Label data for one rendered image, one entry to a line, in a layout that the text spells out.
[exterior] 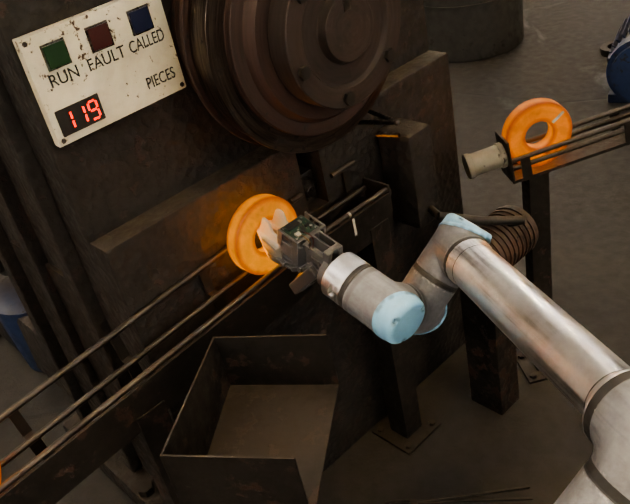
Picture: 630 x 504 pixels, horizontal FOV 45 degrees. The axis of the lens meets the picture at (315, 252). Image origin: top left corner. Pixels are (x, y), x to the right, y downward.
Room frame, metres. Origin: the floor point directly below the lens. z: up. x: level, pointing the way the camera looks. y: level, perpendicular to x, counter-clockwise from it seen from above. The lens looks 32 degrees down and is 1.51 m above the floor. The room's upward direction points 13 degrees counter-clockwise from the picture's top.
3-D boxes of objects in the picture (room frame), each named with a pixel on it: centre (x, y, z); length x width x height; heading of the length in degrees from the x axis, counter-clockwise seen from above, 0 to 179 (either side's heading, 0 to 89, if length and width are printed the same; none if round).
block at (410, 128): (1.54, -0.25, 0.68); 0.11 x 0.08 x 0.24; 37
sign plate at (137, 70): (1.27, 0.27, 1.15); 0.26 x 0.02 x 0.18; 127
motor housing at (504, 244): (1.48, -0.41, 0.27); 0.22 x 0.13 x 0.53; 127
